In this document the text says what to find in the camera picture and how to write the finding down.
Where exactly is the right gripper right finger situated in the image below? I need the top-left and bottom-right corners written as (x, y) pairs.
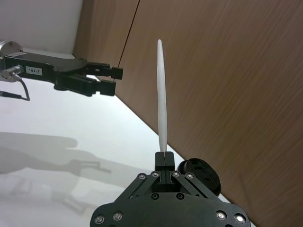
top-left (164, 153), bottom-right (214, 200)

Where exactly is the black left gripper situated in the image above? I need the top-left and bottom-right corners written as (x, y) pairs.
top-left (4, 52), bottom-right (125, 97)

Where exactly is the thin dark cable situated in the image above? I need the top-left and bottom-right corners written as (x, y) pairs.
top-left (0, 65), bottom-right (31, 102)

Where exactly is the small white plastic piece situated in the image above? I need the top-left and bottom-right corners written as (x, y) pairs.
top-left (157, 39), bottom-right (169, 153)

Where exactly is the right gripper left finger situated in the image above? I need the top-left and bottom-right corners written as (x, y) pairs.
top-left (117, 152), bottom-right (165, 202)

